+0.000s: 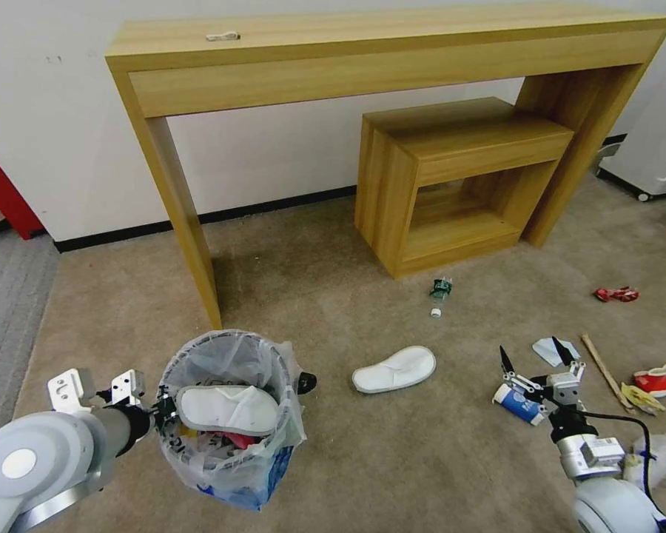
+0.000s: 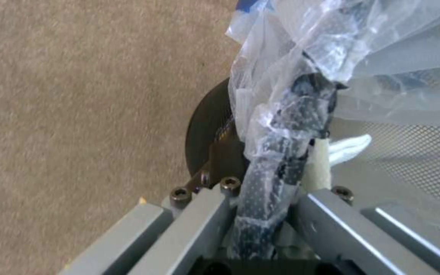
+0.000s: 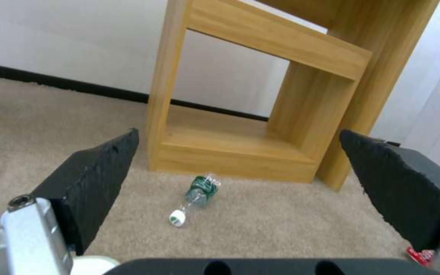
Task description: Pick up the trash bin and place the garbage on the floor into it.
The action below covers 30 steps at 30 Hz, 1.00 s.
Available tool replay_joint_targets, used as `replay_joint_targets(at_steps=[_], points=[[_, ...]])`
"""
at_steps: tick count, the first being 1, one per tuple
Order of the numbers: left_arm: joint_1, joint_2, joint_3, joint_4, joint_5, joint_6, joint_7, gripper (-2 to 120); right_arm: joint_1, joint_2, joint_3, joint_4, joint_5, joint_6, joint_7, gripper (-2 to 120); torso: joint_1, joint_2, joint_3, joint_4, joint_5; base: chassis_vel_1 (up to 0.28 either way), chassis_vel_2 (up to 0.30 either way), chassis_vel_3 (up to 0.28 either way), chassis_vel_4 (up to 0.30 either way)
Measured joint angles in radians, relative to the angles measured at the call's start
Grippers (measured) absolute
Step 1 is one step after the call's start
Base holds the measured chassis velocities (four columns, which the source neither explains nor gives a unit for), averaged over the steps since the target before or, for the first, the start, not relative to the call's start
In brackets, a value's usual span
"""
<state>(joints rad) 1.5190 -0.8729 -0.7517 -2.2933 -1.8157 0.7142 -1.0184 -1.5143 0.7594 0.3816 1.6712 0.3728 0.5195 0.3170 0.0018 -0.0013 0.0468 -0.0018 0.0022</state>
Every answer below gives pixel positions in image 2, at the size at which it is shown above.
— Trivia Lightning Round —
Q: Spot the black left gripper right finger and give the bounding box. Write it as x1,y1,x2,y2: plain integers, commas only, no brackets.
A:
280,185,440,275

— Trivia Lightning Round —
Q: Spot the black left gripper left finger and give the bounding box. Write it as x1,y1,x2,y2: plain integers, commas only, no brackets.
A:
57,170,241,275

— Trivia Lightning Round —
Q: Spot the black mesh trash bin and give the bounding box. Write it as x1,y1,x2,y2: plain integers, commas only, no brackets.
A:
186,66,440,260

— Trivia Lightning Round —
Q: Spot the clear plastic bin liner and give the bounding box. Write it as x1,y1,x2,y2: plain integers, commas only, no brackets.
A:
224,0,440,260

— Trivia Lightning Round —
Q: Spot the cream paper roll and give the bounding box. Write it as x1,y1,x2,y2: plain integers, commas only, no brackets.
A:
306,138,333,191

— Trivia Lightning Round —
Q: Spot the white crumpled tissue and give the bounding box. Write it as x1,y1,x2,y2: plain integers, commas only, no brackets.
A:
327,133,373,166

